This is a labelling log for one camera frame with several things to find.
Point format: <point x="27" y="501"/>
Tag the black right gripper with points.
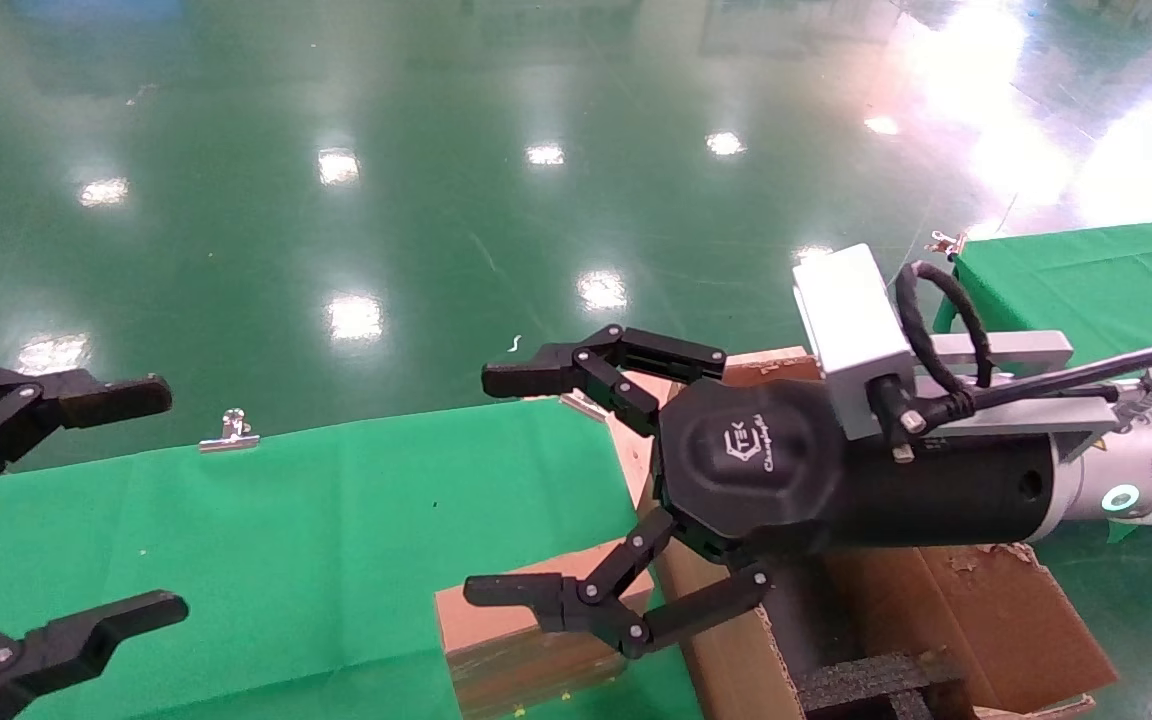
<point x="756" y="470"/>

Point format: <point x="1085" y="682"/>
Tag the small cardboard box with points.
<point x="506" y="650"/>

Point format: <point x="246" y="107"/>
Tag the large open cardboard carton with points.
<point x="996" y="610"/>

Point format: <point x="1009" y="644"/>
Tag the metal binder clip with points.
<point x="231" y="435"/>
<point x="584" y="408"/>
<point x="946" y="243"/>

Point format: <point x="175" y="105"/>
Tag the green table cloth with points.
<point x="1086" y="280"/>
<point x="286" y="550"/>

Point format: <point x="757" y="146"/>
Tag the black foam packing insert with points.
<point x="866" y="685"/>

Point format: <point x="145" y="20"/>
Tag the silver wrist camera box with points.
<point x="851" y="330"/>

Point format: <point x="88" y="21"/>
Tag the silver camera mount bracket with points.
<point x="1026" y="350"/>

